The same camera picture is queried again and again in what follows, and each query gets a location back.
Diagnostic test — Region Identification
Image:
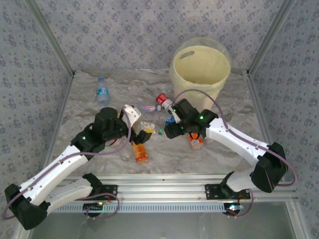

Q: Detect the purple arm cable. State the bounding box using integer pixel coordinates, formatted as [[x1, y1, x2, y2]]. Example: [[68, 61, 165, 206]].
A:
[[1, 109, 133, 221], [171, 89, 299, 187]]

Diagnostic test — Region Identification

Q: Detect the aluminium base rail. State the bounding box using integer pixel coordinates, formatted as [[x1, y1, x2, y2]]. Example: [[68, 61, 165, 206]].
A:
[[53, 172, 299, 202]]

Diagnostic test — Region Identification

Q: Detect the red label plastic bottle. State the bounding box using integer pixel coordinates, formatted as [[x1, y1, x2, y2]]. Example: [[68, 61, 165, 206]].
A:
[[156, 93, 174, 112]]

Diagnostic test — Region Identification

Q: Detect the aluminium side rail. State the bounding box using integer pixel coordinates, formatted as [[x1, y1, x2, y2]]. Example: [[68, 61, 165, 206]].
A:
[[246, 71, 309, 239], [14, 71, 77, 239]]

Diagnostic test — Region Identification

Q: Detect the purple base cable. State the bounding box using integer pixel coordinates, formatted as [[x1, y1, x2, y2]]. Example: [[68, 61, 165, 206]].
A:
[[228, 189, 257, 220], [82, 193, 121, 221]]

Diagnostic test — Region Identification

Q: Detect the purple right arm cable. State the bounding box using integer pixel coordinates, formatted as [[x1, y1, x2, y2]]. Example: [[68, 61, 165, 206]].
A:
[[171, 89, 299, 187]]

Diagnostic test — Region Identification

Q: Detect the clear bottle white label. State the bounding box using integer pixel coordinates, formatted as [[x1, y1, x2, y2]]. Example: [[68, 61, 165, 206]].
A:
[[139, 120, 157, 133]]

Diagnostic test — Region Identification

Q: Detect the aluminium frame post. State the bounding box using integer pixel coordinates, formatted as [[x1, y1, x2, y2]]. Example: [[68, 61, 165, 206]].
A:
[[24, 0, 76, 77], [249, 0, 297, 75]]

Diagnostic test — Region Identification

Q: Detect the grey slotted cable duct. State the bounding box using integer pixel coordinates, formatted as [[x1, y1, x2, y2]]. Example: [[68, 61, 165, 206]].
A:
[[51, 201, 244, 214]]

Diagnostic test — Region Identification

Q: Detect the black controller board green LED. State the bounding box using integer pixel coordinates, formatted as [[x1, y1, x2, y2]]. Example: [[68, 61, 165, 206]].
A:
[[83, 202, 105, 212], [223, 203, 244, 215]]

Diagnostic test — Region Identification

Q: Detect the clear water bottle blue label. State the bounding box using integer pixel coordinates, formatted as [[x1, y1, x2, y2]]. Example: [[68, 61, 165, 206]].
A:
[[96, 76, 111, 105]]

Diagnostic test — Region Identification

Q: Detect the cream plastic bin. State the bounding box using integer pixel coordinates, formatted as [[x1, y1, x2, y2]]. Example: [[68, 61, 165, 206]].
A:
[[172, 45, 231, 112]]

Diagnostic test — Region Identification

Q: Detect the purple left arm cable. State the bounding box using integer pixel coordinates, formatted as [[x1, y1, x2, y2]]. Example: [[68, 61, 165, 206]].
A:
[[1, 109, 133, 221]]

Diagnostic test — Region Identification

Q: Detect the small clear crushed bottle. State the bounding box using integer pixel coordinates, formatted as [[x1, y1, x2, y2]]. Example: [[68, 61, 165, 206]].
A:
[[121, 150, 134, 162]]

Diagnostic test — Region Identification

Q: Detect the clear bottle pink print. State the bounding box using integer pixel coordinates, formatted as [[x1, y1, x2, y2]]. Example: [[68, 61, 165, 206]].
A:
[[137, 104, 163, 114]]

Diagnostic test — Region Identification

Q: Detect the orange juice bottle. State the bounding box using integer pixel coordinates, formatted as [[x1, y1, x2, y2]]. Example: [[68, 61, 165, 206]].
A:
[[131, 141, 150, 164]]

